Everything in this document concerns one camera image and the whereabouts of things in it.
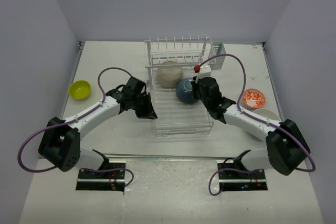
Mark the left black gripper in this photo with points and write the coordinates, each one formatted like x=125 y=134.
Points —
x=148 y=113

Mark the blue bowl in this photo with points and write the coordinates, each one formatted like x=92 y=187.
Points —
x=184 y=92

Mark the white wire dish rack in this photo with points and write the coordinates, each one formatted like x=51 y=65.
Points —
x=175 y=117

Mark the yellow bowl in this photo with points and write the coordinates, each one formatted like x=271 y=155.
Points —
x=80 y=90

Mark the white orange patterned bowl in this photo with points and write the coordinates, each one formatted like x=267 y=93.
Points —
x=253 y=99

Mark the dark green bowl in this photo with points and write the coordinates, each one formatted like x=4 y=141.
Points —
x=265 y=115

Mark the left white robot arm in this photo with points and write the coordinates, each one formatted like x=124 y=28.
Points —
x=61 y=141

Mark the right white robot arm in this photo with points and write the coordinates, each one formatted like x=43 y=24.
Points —
x=285 y=147

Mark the beige bowl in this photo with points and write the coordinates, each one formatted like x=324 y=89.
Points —
x=169 y=74

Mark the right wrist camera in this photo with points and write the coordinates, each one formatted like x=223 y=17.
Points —
x=202 y=71

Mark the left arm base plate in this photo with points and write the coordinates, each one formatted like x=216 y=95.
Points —
x=113 y=181

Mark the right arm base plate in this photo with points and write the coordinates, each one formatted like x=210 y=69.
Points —
x=234 y=181

